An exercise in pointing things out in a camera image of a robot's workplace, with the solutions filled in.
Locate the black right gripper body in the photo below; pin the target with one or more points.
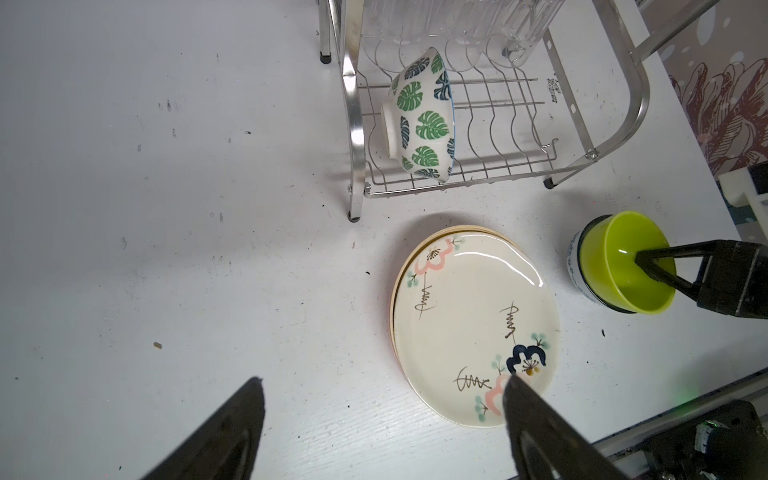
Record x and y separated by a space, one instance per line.
733 279

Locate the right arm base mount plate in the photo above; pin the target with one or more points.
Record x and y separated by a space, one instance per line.
729 442

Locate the lime green bowl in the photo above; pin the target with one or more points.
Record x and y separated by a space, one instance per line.
607 260

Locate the white floral plate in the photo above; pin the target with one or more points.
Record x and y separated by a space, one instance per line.
471 312

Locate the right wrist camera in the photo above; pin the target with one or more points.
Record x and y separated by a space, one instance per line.
747 187

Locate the yellow plate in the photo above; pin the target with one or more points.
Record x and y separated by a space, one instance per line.
415 252

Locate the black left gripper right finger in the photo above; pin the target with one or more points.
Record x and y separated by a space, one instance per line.
543 444

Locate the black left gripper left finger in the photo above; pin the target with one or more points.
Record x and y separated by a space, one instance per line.
225 446

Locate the clear drinking glass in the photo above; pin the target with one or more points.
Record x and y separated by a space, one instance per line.
504 32

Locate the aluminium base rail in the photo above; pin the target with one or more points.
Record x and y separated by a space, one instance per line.
752 389

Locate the silver two-tier dish rack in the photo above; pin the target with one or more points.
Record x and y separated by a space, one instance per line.
581 95

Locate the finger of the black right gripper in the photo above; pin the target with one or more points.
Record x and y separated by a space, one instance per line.
654 270
700 249

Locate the green leaf pattern bowl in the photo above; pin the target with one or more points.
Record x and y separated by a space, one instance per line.
419 119

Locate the blue floral white bowl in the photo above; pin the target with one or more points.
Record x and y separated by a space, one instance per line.
574 268

